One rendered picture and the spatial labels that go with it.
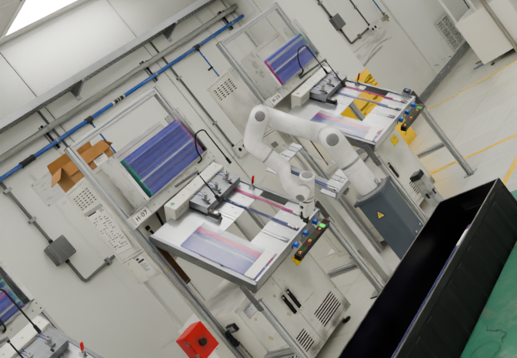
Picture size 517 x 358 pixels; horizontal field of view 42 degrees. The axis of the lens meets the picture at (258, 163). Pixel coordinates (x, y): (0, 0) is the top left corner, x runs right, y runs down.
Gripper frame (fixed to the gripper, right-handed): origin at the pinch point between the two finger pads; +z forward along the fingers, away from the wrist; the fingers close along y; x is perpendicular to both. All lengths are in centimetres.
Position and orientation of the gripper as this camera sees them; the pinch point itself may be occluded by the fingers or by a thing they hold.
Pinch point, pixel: (305, 219)
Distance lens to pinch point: 377.4
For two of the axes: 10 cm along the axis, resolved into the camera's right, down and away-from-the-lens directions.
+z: 0.2, 7.9, 6.1
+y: 5.4, -5.2, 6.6
